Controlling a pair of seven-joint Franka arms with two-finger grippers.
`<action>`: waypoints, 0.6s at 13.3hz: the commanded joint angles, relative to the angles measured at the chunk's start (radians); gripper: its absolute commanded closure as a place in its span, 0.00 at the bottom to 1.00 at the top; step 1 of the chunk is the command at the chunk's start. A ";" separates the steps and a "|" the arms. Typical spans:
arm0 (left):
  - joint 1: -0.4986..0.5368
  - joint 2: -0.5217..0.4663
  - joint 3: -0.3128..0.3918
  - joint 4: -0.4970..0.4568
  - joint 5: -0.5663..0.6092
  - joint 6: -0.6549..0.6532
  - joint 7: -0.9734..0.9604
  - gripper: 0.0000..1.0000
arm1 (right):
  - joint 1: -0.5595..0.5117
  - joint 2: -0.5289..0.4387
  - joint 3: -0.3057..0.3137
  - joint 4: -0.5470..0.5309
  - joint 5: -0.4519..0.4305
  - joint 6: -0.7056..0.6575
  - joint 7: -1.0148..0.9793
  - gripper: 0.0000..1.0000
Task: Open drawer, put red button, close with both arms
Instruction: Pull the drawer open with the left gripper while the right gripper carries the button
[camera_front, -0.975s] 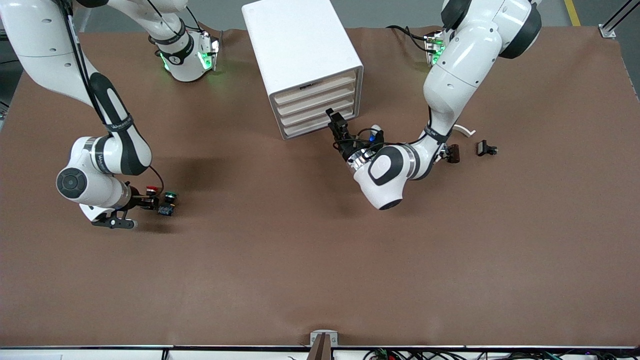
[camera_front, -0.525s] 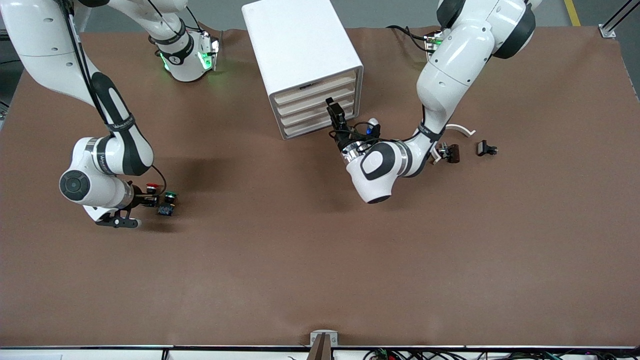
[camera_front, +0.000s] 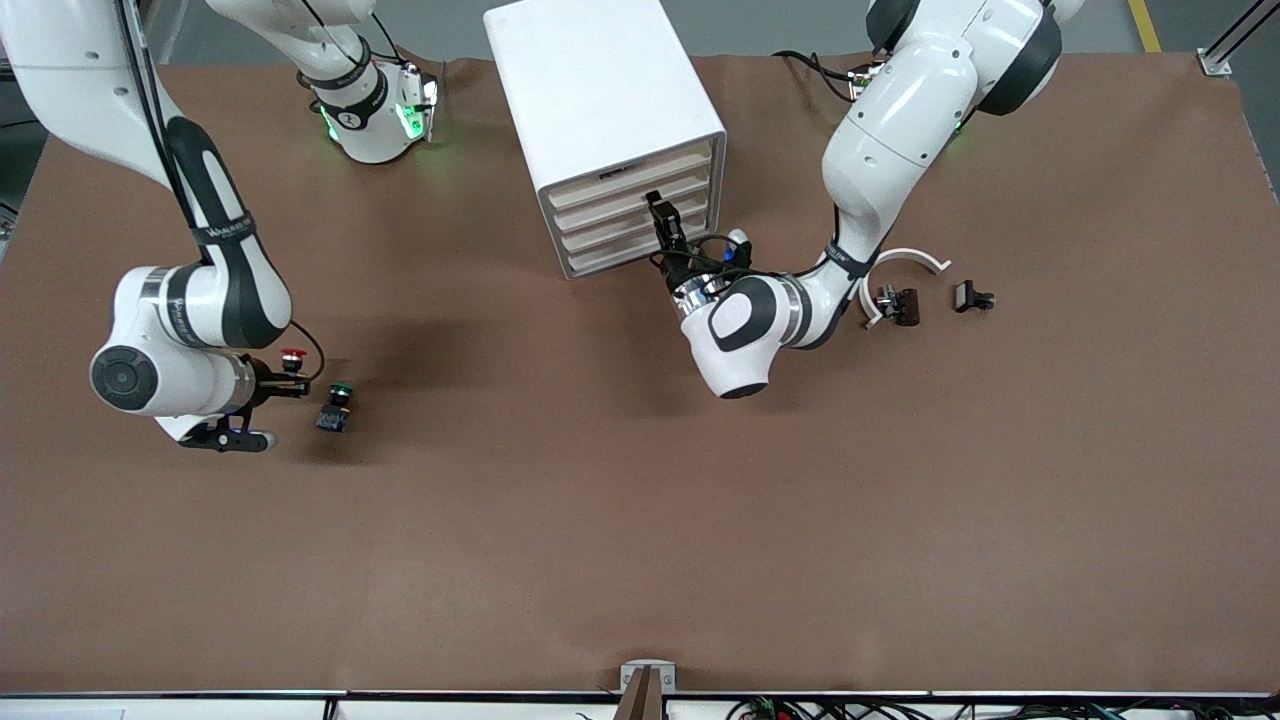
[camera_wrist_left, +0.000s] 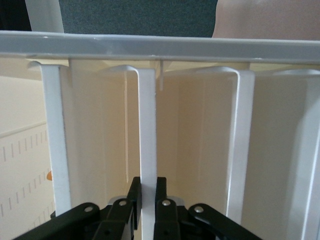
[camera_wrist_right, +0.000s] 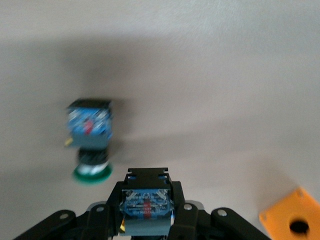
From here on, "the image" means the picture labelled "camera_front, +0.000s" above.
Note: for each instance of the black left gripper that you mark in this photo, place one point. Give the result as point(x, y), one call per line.
point(678, 268)

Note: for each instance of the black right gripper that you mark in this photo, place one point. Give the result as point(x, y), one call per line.
point(263, 381)

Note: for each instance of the red push button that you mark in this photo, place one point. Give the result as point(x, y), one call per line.
point(292, 354)

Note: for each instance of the beige cabinet drawer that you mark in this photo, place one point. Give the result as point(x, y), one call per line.
point(600, 212)
point(610, 256)
point(620, 180)
point(610, 232)

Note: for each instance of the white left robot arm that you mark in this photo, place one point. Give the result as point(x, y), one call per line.
point(900, 110)

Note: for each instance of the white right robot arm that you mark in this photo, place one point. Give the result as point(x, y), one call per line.
point(60, 60)

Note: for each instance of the green push button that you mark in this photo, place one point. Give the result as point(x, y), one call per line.
point(333, 418)

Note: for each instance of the small black drawer item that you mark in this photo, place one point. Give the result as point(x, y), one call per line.
point(618, 173)

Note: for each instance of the white drawer cabinet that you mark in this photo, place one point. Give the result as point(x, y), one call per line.
point(590, 90)

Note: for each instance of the white curved plastic part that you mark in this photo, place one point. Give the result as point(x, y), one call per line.
point(905, 253)

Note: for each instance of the small brown terminal block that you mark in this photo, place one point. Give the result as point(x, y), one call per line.
point(908, 306)

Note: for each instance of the brown table cover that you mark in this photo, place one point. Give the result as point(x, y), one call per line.
point(640, 500)

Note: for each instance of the small black clip part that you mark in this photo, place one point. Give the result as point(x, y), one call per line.
point(966, 296)

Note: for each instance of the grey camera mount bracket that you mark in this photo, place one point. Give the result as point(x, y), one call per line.
point(647, 678)

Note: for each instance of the aluminium frame profile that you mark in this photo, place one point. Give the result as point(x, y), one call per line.
point(1215, 62)

